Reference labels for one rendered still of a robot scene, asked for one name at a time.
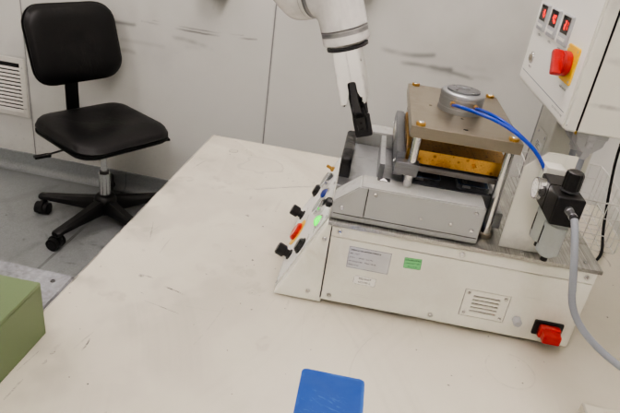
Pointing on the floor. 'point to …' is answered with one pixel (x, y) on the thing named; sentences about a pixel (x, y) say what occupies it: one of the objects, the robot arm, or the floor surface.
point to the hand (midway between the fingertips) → (363, 125)
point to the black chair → (77, 17)
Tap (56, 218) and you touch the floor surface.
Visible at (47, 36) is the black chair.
